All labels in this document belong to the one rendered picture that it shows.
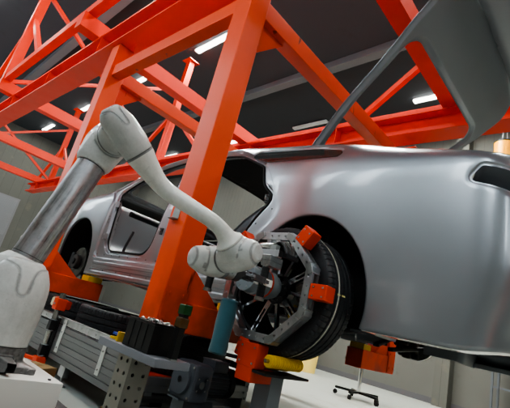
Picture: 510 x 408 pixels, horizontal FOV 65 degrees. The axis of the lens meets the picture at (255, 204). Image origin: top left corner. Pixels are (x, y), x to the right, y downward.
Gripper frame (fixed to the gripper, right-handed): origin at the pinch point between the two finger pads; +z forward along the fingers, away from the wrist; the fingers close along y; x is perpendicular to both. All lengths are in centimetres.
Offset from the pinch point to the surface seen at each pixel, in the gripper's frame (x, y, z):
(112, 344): -39, -40, -37
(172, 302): -17, -58, 0
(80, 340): -53, -144, 2
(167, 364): -39, -9, -31
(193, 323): -25, -59, 18
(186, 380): -51, -42, 9
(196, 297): -11, -60, 16
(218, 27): 178, -100, 1
